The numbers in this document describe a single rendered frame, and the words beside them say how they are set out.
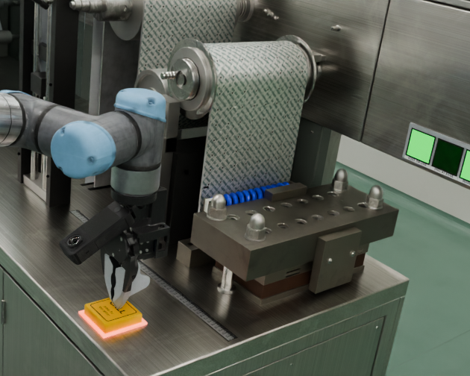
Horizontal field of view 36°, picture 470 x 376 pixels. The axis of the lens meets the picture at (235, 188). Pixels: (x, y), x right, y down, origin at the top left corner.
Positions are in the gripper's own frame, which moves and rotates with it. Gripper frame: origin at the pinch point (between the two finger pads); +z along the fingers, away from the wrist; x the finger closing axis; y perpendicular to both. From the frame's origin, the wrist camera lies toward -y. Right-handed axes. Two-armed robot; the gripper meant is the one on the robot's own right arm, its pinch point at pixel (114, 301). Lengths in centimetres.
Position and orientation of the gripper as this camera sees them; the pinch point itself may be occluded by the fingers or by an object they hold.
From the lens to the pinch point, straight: 121.6
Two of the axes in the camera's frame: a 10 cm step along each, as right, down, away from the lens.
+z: -1.3, 9.2, 3.8
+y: 7.6, -1.5, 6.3
